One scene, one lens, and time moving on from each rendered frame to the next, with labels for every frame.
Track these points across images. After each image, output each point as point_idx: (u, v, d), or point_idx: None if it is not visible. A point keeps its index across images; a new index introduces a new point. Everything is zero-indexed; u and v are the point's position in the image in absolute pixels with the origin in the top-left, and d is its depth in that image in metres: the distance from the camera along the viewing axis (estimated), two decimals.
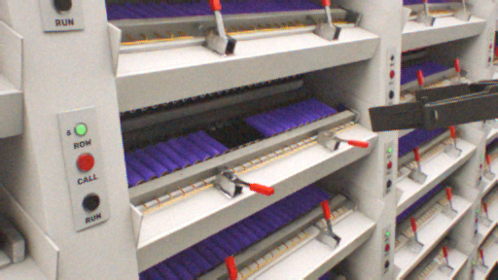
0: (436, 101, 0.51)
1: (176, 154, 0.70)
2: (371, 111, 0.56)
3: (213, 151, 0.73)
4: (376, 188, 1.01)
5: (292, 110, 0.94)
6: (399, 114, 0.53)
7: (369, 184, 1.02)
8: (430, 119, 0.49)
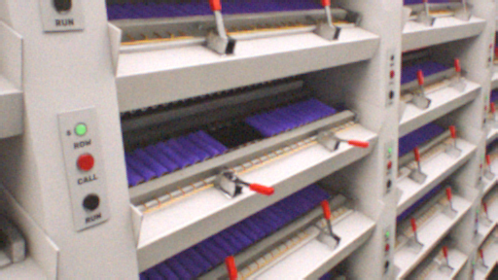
0: None
1: (176, 154, 0.70)
2: None
3: (213, 151, 0.73)
4: (376, 188, 1.01)
5: (292, 110, 0.94)
6: None
7: (369, 184, 1.02)
8: None
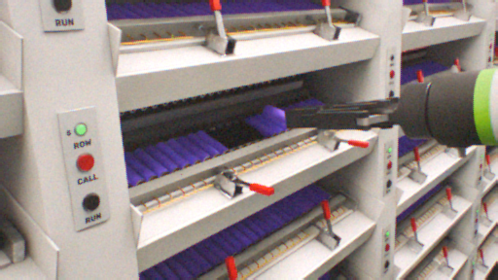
0: (328, 109, 0.71)
1: (176, 154, 0.70)
2: (286, 113, 0.76)
3: (213, 151, 0.73)
4: (376, 188, 1.01)
5: None
6: (302, 117, 0.73)
7: (369, 184, 1.02)
8: (319, 122, 0.69)
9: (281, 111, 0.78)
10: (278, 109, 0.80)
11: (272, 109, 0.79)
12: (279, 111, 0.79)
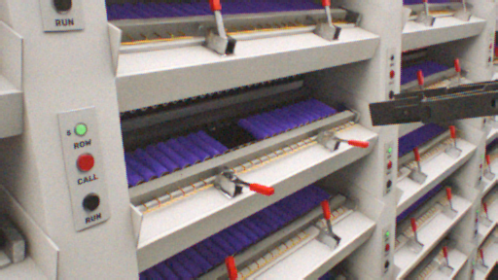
0: (433, 97, 0.54)
1: (176, 154, 0.70)
2: (371, 106, 0.60)
3: (213, 151, 0.73)
4: (376, 188, 1.01)
5: (292, 110, 0.94)
6: (397, 109, 0.56)
7: (369, 184, 1.02)
8: (426, 113, 0.52)
9: (250, 130, 0.83)
10: (248, 124, 0.84)
11: (243, 127, 0.84)
12: (249, 130, 0.83)
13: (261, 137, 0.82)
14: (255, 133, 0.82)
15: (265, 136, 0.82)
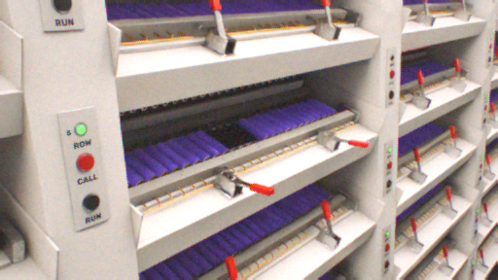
0: None
1: (176, 154, 0.70)
2: None
3: (213, 151, 0.73)
4: (376, 188, 1.01)
5: (292, 110, 0.94)
6: None
7: (369, 184, 1.02)
8: None
9: (250, 130, 0.83)
10: (248, 124, 0.84)
11: (243, 127, 0.84)
12: (249, 130, 0.83)
13: (261, 137, 0.82)
14: (255, 133, 0.82)
15: (265, 136, 0.82)
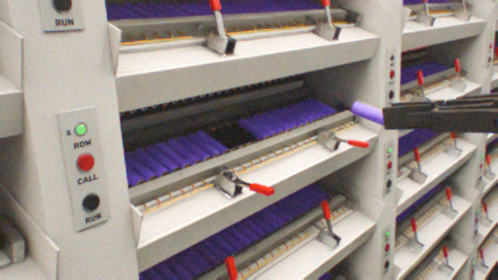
0: None
1: (176, 154, 0.70)
2: None
3: (213, 151, 0.73)
4: (376, 188, 1.01)
5: (292, 110, 0.94)
6: None
7: (369, 184, 1.02)
8: None
9: (250, 130, 0.83)
10: (248, 124, 0.84)
11: (243, 127, 0.84)
12: (249, 130, 0.83)
13: (261, 137, 0.82)
14: (255, 133, 0.82)
15: (265, 136, 0.82)
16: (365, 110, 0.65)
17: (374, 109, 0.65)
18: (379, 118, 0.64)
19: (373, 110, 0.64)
